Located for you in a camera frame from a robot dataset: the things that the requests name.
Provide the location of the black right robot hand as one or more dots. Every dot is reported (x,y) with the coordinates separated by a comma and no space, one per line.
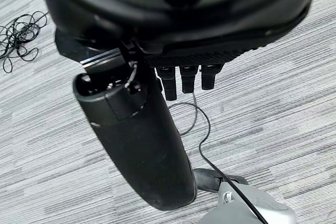
(147,140)

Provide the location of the silver robot leg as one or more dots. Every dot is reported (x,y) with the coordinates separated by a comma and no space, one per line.
(249,205)

